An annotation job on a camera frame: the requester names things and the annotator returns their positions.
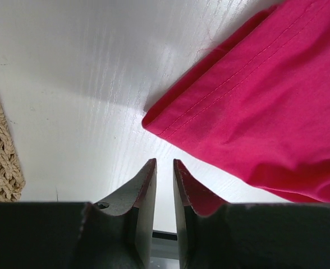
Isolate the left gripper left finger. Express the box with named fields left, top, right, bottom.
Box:
left=72, top=159, right=157, bottom=268

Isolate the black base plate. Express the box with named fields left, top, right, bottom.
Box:
left=149, top=231, right=180, bottom=269

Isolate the pink t shirt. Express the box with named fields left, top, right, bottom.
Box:
left=142, top=1, right=330, bottom=203

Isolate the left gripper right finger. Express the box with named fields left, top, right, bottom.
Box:
left=173, top=159, right=238, bottom=268

